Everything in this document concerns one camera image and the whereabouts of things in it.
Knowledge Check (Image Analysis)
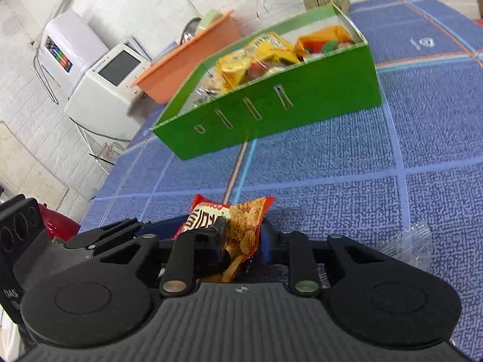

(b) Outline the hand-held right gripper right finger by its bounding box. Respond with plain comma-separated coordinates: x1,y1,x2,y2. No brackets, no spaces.
260,219,419,295

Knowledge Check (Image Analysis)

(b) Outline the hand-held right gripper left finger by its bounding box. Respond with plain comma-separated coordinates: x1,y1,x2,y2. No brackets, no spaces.
94,219,230,297

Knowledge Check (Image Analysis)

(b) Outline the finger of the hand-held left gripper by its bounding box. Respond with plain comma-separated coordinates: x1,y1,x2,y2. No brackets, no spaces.
88,217,189,240
63,233,99,251

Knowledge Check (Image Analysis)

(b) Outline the green cardboard box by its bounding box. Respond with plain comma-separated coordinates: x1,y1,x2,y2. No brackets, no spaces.
152,2,383,161

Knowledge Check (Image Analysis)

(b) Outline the red bucket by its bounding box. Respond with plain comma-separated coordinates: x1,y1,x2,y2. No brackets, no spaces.
38,203,82,240

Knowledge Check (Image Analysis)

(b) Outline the blue checked tablecloth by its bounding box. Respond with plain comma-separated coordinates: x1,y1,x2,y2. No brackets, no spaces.
77,0,483,359

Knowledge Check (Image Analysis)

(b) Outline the clear plastic wrapper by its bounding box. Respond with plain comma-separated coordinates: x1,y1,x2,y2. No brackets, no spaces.
381,222,433,272

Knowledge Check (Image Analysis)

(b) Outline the white device with screen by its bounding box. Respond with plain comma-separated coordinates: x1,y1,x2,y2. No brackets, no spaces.
64,38,152,140

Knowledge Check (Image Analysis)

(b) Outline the orange plastic basin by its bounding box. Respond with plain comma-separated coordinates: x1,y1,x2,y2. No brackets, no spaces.
132,9,242,105

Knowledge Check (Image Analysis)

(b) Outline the clear yellow snack packet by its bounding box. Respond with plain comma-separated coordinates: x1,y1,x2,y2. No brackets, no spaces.
216,53,251,91

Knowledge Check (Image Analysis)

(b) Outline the yellow printed snack packet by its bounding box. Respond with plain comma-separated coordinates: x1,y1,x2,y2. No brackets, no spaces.
245,32,299,65

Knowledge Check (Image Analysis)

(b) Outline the white tall appliance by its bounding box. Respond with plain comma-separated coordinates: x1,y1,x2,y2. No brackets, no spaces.
36,9,110,99

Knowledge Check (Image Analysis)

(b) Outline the silver foil packet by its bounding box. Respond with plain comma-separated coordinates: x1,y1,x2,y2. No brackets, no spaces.
181,17,200,44

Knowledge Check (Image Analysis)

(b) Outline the light green packet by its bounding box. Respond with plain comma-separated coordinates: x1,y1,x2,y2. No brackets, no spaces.
198,9,223,31

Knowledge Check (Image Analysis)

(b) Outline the orange snack packet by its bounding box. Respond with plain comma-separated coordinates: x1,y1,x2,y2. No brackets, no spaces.
294,26,355,55

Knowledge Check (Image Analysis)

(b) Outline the metal wire rack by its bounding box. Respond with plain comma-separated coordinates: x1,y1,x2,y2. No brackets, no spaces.
70,117,131,167

